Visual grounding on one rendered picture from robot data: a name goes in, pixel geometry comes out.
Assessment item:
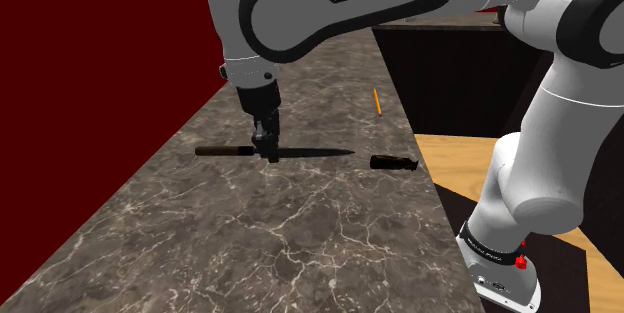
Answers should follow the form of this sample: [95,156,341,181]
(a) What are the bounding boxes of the black bottle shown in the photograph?
[369,154,420,172]

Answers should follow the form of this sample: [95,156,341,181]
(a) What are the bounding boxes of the dark cabinet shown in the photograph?
[371,11,557,139]

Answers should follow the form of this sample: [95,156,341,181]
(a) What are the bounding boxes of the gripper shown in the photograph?
[236,80,283,164]

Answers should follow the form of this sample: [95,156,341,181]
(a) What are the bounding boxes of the brown-handled kitchen knife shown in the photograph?
[194,145,357,160]

